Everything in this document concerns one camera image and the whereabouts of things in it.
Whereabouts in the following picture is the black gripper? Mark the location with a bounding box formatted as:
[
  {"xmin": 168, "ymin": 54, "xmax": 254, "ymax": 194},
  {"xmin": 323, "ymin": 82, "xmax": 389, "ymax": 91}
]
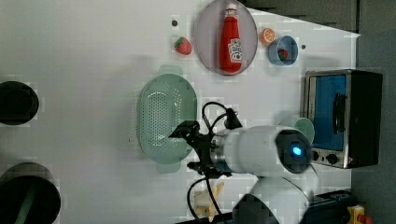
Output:
[{"xmin": 169, "ymin": 120, "xmax": 232, "ymax": 178}]

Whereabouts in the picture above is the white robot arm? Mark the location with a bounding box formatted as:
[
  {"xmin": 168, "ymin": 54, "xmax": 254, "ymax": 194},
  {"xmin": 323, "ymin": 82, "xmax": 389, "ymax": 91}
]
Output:
[{"xmin": 170, "ymin": 120, "xmax": 318, "ymax": 224}]

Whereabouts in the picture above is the red toy strawberry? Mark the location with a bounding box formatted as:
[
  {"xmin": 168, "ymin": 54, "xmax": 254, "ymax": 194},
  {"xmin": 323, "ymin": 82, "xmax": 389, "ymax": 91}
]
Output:
[{"xmin": 174, "ymin": 36, "xmax": 192, "ymax": 55}]

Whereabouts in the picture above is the red ketchup bottle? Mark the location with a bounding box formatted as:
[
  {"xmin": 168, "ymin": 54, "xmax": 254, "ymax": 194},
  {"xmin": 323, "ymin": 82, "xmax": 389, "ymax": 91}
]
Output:
[{"xmin": 219, "ymin": 4, "xmax": 243, "ymax": 73}]

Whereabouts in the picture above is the green mug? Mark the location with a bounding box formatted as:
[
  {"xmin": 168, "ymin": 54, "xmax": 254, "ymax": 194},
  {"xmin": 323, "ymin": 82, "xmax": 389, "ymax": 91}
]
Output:
[{"xmin": 280, "ymin": 117, "xmax": 315, "ymax": 144}]

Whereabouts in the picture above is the grey round plate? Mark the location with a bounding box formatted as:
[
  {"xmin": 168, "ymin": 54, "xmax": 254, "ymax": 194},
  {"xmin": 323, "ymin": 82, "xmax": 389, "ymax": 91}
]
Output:
[{"xmin": 193, "ymin": 0, "xmax": 258, "ymax": 76}]

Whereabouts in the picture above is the strawberry in blue bowl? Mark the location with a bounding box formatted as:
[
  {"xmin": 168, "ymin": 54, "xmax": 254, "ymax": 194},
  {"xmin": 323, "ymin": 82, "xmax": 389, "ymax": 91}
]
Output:
[{"xmin": 277, "ymin": 49, "xmax": 289, "ymax": 61}]

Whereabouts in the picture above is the orange slice toy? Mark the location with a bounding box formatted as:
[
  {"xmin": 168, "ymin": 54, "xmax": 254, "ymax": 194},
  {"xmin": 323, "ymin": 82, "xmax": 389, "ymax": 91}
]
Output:
[{"xmin": 260, "ymin": 28, "xmax": 276, "ymax": 45}]

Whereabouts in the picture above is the blue bowl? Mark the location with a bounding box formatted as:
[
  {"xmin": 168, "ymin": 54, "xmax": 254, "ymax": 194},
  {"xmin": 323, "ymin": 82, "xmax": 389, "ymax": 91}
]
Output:
[{"xmin": 268, "ymin": 35, "xmax": 298, "ymax": 66}]

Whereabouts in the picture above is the black toaster oven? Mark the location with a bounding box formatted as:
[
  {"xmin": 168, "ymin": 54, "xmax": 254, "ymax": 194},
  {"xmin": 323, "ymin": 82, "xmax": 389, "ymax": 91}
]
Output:
[{"xmin": 304, "ymin": 69, "xmax": 383, "ymax": 169}]

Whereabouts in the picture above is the black cylinder cup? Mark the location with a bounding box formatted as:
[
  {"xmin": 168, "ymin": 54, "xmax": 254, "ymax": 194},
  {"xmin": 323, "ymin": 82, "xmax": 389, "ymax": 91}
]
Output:
[{"xmin": 0, "ymin": 81, "xmax": 39, "ymax": 126}]

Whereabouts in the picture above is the black utensil holder cup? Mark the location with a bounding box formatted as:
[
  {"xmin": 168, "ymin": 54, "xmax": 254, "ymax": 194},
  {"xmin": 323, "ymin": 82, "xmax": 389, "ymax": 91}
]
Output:
[{"xmin": 0, "ymin": 162, "xmax": 61, "ymax": 224}]

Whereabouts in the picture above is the green slotted spatula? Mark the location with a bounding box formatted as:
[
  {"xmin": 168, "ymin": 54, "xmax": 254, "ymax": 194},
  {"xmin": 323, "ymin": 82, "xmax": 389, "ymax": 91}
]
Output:
[{"xmin": 15, "ymin": 187, "xmax": 35, "ymax": 224}]

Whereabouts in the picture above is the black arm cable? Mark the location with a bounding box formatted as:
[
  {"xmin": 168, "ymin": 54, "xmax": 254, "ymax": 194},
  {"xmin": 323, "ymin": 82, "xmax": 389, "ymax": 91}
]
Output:
[{"xmin": 186, "ymin": 101, "xmax": 244, "ymax": 224}]

